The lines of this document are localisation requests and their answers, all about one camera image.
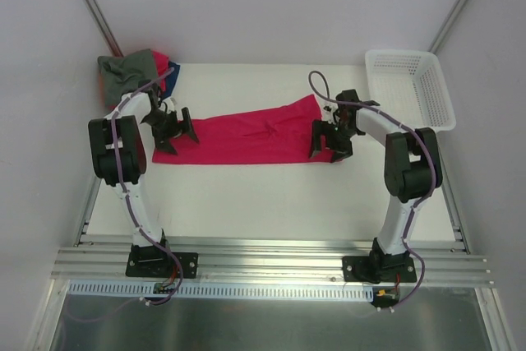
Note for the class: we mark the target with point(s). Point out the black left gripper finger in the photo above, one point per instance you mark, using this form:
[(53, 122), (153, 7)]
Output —
[(187, 125), (165, 145)]

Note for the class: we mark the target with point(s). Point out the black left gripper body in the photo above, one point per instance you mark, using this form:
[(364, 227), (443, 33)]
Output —
[(173, 130)]

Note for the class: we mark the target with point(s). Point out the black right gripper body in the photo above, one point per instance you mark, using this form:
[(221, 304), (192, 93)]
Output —
[(333, 140)]

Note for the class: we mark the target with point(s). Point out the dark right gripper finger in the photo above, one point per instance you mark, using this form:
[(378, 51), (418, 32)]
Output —
[(317, 133), (341, 152)]

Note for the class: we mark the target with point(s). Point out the crimson pink t shirt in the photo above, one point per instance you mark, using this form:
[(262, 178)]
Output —
[(270, 136)]

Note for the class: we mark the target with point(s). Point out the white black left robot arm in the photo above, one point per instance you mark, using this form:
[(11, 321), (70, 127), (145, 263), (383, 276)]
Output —
[(119, 159)]

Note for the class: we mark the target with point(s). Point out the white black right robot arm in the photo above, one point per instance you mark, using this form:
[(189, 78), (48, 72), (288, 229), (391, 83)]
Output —
[(412, 172)]

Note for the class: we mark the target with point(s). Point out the folded navy blue t shirt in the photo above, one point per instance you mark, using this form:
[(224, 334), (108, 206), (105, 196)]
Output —
[(171, 79)]

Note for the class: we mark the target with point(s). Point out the folded red t shirt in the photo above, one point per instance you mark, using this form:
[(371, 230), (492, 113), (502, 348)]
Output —
[(161, 63)]

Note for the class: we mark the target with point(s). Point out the white plastic mesh basket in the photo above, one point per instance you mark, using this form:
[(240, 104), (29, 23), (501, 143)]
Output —
[(410, 86)]

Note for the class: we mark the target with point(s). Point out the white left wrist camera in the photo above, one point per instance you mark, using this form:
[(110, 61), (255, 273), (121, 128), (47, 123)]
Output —
[(168, 105)]

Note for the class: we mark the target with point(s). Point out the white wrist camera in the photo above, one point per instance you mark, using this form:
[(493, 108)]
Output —
[(328, 111), (168, 105)]

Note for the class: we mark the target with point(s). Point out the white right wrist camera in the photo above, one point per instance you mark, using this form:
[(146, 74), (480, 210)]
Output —
[(328, 111)]

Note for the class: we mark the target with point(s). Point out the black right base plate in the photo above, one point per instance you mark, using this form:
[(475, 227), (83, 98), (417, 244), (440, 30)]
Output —
[(365, 269)]

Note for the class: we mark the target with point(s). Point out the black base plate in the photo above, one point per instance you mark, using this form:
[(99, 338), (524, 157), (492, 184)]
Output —
[(365, 269), (159, 264)]

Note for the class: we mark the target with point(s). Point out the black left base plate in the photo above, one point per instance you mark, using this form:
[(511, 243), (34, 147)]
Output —
[(159, 264)]

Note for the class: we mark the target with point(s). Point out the aluminium frame rail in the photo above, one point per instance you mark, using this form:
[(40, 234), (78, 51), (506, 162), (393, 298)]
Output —
[(231, 260)]

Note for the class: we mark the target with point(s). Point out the white slotted cable duct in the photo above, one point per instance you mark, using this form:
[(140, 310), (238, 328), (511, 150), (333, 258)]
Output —
[(138, 289)]

